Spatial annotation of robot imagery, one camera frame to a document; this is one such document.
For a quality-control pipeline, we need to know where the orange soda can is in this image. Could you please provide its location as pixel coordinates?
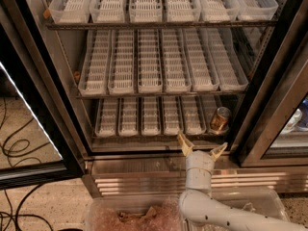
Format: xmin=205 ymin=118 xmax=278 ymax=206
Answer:
xmin=210 ymin=107 xmax=231 ymax=132

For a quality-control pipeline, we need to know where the black floor cable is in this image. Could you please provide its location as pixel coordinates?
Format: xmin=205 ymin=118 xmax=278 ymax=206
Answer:
xmin=0 ymin=96 xmax=54 ymax=231

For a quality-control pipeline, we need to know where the clear plastic bin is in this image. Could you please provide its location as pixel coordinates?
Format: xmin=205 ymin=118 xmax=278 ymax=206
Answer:
xmin=185 ymin=186 xmax=295 ymax=231
xmin=84 ymin=195 xmax=187 ymax=231

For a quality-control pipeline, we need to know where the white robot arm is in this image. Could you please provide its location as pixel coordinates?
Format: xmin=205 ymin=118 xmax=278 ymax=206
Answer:
xmin=177 ymin=131 xmax=308 ymax=231

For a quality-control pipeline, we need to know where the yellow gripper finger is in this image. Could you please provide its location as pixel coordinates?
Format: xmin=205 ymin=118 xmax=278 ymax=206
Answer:
xmin=177 ymin=131 xmax=194 ymax=157
xmin=209 ymin=142 xmax=228 ymax=162

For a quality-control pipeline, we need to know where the white bottle behind door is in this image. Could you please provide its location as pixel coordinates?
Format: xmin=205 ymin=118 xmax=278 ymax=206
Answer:
xmin=281 ymin=96 xmax=308 ymax=134

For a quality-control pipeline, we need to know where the metal shelf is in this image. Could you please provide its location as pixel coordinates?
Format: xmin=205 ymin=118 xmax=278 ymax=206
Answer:
xmin=92 ymin=134 xmax=226 ymax=143
xmin=46 ymin=20 xmax=277 ymax=31
xmin=76 ymin=90 xmax=246 ymax=99

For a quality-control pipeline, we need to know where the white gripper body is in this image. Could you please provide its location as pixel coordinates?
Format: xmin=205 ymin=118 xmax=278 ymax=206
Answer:
xmin=186 ymin=150 xmax=215 ymax=192

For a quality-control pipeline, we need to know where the bottom metal shelf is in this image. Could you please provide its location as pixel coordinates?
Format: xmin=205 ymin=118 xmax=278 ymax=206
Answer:
xmin=92 ymin=134 xmax=226 ymax=143

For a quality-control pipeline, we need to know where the shelf tray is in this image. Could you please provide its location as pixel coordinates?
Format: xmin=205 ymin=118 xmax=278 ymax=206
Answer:
xmin=201 ymin=95 xmax=230 ymax=135
xmin=183 ymin=28 xmax=219 ymax=91
xmin=129 ymin=0 xmax=163 ymax=23
xmin=207 ymin=28 xmax=248 ymax=91
xmin=181 ymin=96 xmax=206 ymax=135
xmin=238 ymin=0 xmax=278 ymax=21
xmin=118 ymin=97 xmax=139 ymax=137
xmin=90 ymin=0 xmax=126 ymax=23
xmin=95 ymin=98 xmax=117 ymax=138
xmin=141 ymin=97 xmax=161 ymax=136
xmin=78 ymin=30 xmax=111 ymax=96
xmin=138 ymin=29 xmax=163 ymax=93
xmin=162 ymin=96 xmax=183 ymax=136
xmin=161 ymin=29 xmax=192 ymax=93
xmin=108 ymin=30 xmax=135 ymax=95
xmin=165 ymin=0 xmax=201 ymax=22
xmin=49 ymin=0 xmax=90 ymax=24
xmin=199 ymin=0 xmax=240 ymax=22

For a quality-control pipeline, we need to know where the steel fridge base grille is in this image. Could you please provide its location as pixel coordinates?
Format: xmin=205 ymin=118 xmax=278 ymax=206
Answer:
xmin=82 ymin=153 xmax=308 ymax=197

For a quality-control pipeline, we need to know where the brown crumpled paper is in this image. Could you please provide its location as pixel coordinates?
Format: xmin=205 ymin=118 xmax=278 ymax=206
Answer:
xmin=118 ymin=206 xmax=160 ymax=223

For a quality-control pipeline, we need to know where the middle metal shelf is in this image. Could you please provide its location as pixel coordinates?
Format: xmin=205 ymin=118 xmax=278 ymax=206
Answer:
xmin=76 ymin=90 xmax=246 ymax=99

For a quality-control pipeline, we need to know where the open glass fridge door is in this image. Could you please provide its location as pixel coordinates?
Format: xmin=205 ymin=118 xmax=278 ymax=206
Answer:
xmin=0 ymin=28 xmax=84 ymax=190

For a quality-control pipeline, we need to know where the left clear plastic bin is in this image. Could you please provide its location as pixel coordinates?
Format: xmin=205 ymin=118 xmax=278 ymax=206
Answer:
xmin=84 ymin=195 xmax=187 ymax=231

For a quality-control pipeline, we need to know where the right clear plastic bin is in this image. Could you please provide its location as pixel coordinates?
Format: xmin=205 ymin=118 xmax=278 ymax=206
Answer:
xmin=185 ymin=186 xmax=295 ymax=231

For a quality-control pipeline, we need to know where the top metal shelf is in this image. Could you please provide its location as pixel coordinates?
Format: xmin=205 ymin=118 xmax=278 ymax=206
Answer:
xmin=46 ymin=20 xmax=277 ymax=31

